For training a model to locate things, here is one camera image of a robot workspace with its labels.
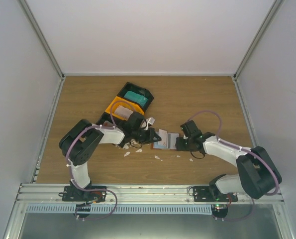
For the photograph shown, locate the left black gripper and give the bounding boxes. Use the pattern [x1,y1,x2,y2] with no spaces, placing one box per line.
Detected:
[132,127,161,145]

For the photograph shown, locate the brown leather card holder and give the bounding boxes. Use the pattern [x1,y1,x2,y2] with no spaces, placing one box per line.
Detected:
[151,129,180,150]

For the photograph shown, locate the white red credit card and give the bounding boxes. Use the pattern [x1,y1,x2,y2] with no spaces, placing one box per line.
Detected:
[167,133,180,150]

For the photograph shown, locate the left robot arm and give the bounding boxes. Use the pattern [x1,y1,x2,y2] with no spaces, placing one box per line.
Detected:
[59,112,161,201]

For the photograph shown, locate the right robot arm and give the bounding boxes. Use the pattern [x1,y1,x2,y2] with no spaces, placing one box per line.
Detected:
[176,120,282,202]

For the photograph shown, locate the teal card stack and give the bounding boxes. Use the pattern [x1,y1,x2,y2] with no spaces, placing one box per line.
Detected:
[124,91,148,107]

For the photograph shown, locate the white card stack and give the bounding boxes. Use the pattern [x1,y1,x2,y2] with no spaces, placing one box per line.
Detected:
[114,105,133,120]

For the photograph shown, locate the orange bin white cards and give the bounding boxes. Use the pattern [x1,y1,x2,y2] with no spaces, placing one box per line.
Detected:
[105,96,144,120]

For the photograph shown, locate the black bin red cards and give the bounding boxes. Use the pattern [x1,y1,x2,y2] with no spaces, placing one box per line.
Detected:
[96,113,125,145]

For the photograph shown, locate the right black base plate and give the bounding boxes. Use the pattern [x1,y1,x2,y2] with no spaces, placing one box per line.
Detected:
[187,186,238,203]

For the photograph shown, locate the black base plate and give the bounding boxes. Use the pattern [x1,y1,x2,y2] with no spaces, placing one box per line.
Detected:
[187,186,238,203]
[58,185,107,203]

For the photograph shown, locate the grey slotted cable duct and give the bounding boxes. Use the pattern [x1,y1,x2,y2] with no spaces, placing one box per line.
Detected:
[26,204,212,215]

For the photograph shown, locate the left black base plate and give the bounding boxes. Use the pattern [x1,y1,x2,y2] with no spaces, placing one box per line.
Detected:
[58,185,107,203]

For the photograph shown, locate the aluminium front rail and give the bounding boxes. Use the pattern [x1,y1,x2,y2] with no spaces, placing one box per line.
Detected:
[15,183,285,205]

